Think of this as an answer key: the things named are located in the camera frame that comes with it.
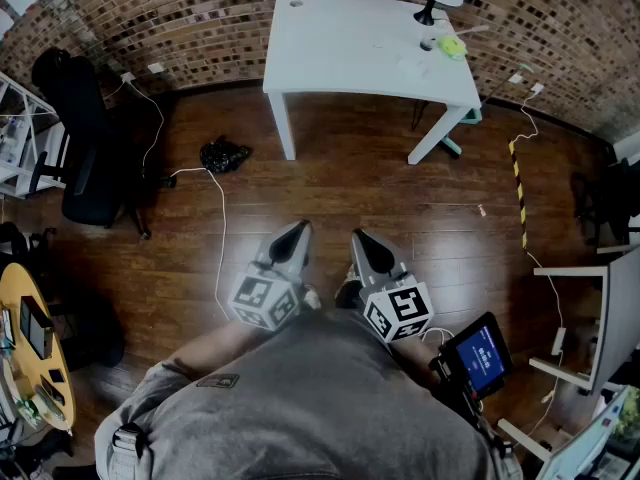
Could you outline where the person's left forearm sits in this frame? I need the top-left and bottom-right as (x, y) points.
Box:
(168, 317), (274, 385)

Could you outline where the person's right forearm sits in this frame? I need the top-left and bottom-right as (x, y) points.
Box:
(388, 336), (442, 387)

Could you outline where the grey desk with white frame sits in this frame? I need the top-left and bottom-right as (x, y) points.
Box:
(528, 244), (640, 395)

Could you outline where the thin white cable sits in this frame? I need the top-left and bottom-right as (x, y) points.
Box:
(508, 87), (567, 437)

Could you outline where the black mesh chair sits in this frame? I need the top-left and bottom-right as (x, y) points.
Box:
(571, 157), (640, 248)

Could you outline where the black device with blue screen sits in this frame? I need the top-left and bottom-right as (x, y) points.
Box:
(428, 311), (515, 412)

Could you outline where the white metal shelf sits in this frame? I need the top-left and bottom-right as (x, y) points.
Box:
(0, 71), (70, 200)

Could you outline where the black office chair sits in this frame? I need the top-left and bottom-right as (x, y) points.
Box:
(29, 47), (177, 241)

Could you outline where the round yellow side table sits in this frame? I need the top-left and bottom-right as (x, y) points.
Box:
(0, 262), (77, 433)

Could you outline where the person's right shoe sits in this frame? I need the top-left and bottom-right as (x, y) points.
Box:
(333, 264), (363, 311)

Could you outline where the long white floor cable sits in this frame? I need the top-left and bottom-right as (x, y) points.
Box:
(141, 80), (232, 321)

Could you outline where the teal stool base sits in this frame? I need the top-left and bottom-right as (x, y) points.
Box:
(438, 107), (484, 160)

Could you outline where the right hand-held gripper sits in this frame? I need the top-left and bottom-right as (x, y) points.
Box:
(350, 228), (435, 344)

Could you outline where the yellow-green small object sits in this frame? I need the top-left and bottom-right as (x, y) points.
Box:
(437, 35), (469, 62)

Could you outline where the black tablet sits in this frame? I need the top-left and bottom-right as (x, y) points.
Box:
(18, 295), (56, 361)

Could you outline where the person's grey shirt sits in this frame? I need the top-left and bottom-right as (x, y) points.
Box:
(93, 309), (524, 480)

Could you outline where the white table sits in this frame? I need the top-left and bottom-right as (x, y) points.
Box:
(262, 0), (483, 166)

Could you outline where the yellow black striped strip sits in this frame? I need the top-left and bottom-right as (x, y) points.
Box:
(507, 139), (529, 251)

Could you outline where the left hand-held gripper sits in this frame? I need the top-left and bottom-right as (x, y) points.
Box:
(227, 219), (314, 332)

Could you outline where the black plastic bag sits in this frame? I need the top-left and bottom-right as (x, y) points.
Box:
(199, 135), (254, 175)

